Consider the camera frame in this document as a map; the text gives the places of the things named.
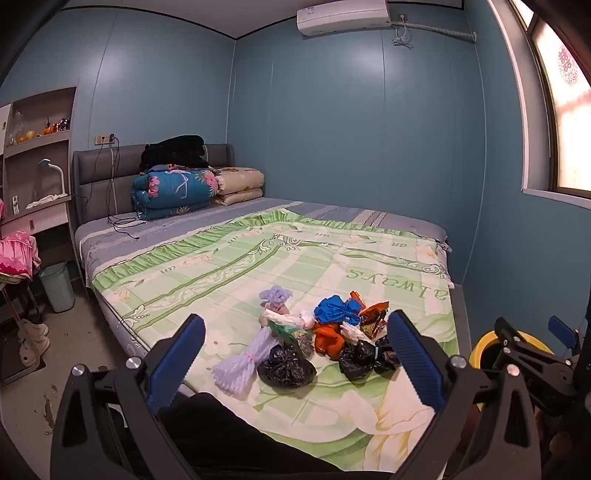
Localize lavender foam net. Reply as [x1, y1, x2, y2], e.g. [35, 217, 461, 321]
[259, 285, 290, 308]

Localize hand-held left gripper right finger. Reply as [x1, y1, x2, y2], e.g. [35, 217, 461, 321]
[387, 309, 546, 480]

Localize white slippers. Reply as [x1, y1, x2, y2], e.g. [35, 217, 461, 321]
[18, 320, 51, 368]

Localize blue plastic bag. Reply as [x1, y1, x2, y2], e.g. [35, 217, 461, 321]
[314, 296, 363, 326]

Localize orange snack wrapper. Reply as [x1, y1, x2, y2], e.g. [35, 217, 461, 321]
[348, 291, 391, 340]

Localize green floral blanket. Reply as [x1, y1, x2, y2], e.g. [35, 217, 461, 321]
[92, 210, 459, 474]

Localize pink cloth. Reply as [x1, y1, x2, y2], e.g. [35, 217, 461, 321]
[0, 231, 42, 280]

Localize wall shelf unit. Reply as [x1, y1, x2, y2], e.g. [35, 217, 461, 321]
[0, 85, 80, 232]

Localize blue floral folded quilt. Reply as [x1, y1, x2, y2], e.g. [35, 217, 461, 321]
[131, 167, 221, 221]

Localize green snack wrapper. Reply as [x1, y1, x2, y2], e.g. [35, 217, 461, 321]
[268, 320, 315, 358]

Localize large black plastic bag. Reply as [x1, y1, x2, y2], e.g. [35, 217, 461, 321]
[257, 344, 318, 388]

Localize white cloth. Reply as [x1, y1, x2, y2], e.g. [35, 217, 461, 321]
[25, 194, 71, 209]

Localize white desk lamp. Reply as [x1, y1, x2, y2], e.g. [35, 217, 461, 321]
[38, 158, 65, 199]

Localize yellow trash bin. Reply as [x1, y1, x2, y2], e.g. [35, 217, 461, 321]
[468, 330, 555, 412]

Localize black clothing pile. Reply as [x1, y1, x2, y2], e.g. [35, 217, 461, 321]
[140, 135, 211, 174]

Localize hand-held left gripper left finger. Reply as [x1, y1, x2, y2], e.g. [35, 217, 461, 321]
[50, 314, 208, 480]

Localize white crumpled plastic bag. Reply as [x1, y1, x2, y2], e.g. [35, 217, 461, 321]
[341, 320, 371, 344]

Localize white air conditioner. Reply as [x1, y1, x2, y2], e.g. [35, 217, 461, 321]
[296, 0, 392, 37]

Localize air conditioner power cable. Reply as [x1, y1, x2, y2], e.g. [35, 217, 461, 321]
[392, 14, 414, 49]

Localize white twisted plastic bag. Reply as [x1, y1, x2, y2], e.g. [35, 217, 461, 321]
[261, 309, 315, 331]

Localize small black plastic bag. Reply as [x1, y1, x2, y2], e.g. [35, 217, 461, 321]
[373, 337, 402, 374]
[338, 339, 377, 381]

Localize orange plastic bag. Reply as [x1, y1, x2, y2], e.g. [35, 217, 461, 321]
[314, 323, 346, 361]

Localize wrapped air conditioner pipe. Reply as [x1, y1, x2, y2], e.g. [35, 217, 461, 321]
[406, 21, 476, 42]

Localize grey upholstered bed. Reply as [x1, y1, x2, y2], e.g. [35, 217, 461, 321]
[72, 143, 472, 402]

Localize beige pillows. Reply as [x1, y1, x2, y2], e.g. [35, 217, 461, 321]
[210, 167, 265, 207]

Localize red paper cutout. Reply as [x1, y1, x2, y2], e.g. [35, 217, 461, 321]
[556, 44, 583, 86]

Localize pale green waste basket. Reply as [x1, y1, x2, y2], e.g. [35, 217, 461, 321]
[38, 262, 76, 313]

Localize black charging cable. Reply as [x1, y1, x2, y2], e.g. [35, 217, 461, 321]
[107, 136, 148, 241]

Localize window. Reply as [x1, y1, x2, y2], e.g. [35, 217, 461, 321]
[489, 0, 591, 200]

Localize grey striped bed sheet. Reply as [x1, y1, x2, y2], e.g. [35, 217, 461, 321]
[74, 198, 451, 296]

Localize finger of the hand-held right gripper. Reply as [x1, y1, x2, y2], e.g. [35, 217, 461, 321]
[549, 316, 583, 358]
[493, 316, 568, 371]

